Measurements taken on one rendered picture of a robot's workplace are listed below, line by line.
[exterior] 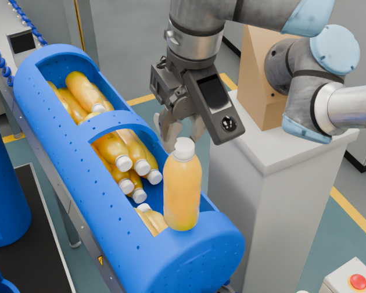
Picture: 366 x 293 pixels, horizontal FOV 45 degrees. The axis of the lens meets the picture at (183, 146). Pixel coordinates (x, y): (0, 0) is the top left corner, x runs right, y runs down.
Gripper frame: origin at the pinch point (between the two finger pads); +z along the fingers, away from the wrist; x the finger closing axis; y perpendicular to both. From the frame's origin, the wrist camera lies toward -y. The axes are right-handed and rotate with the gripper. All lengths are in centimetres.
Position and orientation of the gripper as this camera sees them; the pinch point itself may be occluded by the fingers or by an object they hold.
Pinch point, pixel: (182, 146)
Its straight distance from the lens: 76.5
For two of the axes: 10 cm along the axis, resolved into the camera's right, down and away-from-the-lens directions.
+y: -4.8, -7.1, 5.1
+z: -1.2, 6.3, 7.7
